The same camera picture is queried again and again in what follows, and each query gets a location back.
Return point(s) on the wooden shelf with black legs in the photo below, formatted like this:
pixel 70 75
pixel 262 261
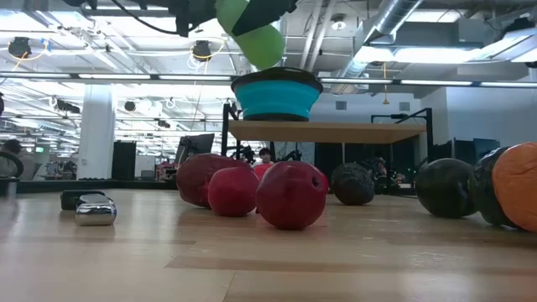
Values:
pixel 327 132

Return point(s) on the black ceiling device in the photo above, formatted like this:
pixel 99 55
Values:
pixel 19 46
pixel 201 50

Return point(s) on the person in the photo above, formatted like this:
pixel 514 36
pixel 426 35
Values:
pixel 265 156
pixel 12 146
pixel 379 165

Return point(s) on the dark blue monitor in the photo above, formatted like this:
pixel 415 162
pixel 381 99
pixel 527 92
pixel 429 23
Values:
pixel 486 147

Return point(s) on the silver slanted ventilation duct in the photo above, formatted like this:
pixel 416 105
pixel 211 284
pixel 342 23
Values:
pixel 396 14

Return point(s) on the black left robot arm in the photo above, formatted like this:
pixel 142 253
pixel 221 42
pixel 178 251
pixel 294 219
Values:
pixel 79 2

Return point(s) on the white ceiling dome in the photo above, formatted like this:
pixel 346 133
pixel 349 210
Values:
pixel 338 23

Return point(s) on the black computer monitor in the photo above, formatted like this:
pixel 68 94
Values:
pixel 197 147

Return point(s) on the white room pillar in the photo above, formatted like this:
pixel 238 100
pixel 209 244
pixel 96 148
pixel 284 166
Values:
pixel 96 132

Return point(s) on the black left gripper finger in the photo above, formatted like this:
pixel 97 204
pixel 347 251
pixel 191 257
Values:
pixel 264 10

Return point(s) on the grey metal post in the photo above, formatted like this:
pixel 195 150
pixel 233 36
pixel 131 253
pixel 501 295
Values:
pixel 8 186

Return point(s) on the blue collapsible bowl grey rim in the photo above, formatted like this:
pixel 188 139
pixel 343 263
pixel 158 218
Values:
pixel 277 98

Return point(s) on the yellow hanging pendant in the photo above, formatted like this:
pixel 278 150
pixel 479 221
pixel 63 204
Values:
pixel 385 84

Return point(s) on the orange toy fruit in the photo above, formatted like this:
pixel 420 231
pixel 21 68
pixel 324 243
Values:
pixel 518 186

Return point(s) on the grey wall vent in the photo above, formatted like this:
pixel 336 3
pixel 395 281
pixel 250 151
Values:
pixel 340 105
pixel 404 106

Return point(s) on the green toy fruit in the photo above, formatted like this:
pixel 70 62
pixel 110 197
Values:
pixel 262 48

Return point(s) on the black cabinet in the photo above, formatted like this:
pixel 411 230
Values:
pixel 123 159

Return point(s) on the red toy pomegranate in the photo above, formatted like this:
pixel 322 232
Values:
pixel 233 193
pixel 289 197

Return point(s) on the long ceiling light strip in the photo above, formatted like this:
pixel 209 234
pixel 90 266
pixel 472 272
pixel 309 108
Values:
pixel 436 82
pixel 113 76

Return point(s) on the dark red toy fruit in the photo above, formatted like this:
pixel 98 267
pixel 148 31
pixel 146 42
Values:
pixel 193 180

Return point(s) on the black aluminium table frame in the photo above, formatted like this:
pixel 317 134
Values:
pixel 84 185

